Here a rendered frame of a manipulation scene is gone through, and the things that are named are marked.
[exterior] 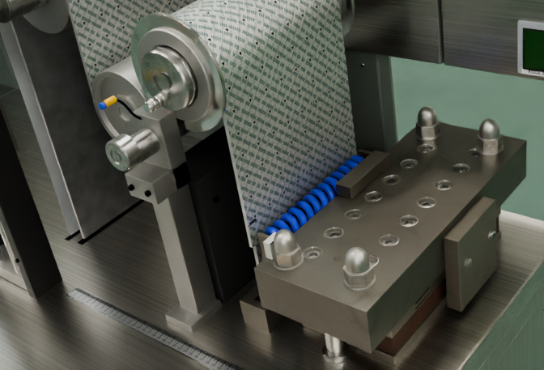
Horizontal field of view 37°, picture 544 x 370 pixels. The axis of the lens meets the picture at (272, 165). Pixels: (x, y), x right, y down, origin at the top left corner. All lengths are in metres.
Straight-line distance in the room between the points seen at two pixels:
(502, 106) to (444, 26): 2.37
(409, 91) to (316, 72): 2.60
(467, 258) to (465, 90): 2.62
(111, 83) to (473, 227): 0.49
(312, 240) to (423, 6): 0.35
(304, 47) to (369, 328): 0.35
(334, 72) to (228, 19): 0.20
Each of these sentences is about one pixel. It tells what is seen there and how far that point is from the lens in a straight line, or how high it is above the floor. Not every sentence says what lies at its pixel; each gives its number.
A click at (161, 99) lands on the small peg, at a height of 1.23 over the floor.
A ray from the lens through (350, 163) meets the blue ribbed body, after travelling 1.12.
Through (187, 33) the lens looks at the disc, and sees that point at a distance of 0.90.
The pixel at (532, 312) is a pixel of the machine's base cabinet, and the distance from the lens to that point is 1.18.
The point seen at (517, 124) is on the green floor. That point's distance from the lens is 3.34.
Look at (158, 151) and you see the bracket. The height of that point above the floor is 1.16.
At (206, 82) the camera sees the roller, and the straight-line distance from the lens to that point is 0.91.
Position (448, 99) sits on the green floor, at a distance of 3.54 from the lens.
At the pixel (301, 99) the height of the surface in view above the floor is 1.16.
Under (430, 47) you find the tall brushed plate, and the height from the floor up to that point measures 1.16.
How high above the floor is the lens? 1.62
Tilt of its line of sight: 30 degrees down
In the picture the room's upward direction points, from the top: 10 degrees counter-clockwise
